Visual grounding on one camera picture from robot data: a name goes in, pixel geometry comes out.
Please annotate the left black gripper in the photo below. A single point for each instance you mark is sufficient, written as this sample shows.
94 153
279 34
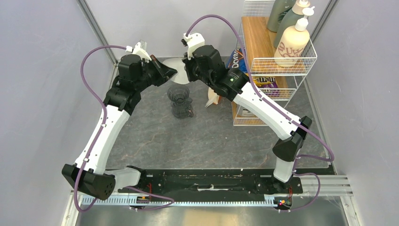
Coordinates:
166 71

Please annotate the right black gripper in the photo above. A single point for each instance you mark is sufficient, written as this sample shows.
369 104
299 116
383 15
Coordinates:
188 63

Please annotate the white paper coffee filter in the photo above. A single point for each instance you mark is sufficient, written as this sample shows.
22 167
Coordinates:
178 64

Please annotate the dark transparent coffee dripper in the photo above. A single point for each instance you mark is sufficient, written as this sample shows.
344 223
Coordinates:
179 95

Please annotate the clear glass carafe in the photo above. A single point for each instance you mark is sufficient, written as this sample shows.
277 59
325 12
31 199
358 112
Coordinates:
182 111

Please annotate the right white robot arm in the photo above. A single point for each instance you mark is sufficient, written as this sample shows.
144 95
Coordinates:
204 63

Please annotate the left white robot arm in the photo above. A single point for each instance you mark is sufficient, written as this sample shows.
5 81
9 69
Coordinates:
88 174

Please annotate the stack of paper filters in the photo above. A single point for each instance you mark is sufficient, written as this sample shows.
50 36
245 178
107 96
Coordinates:
213 98

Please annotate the blue Doritos chip bag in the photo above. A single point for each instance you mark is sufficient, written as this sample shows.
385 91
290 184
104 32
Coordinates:
236 60

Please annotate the yellow M&M's candy bag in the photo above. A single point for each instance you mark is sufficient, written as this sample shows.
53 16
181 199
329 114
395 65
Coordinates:
267 85

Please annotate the cream pump bottle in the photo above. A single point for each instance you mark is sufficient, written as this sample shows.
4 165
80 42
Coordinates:
292 43

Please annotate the dark green bottle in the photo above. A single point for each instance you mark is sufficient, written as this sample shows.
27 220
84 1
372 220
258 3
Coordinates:
278 11

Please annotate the green pump bottle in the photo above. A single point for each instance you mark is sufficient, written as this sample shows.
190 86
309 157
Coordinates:
291 18

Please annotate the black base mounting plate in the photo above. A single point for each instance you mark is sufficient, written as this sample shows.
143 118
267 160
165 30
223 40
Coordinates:
215 185

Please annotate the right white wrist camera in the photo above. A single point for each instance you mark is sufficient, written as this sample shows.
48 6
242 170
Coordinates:
193 41

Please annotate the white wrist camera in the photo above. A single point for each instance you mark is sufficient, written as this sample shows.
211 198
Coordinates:
193 41
140 50

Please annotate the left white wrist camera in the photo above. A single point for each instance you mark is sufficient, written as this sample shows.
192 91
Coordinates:
140 50

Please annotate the white wire shelf rack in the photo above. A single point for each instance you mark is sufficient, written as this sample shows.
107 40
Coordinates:
257 41

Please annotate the aluminium frame rail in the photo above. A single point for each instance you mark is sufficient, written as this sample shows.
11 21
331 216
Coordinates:
325 201

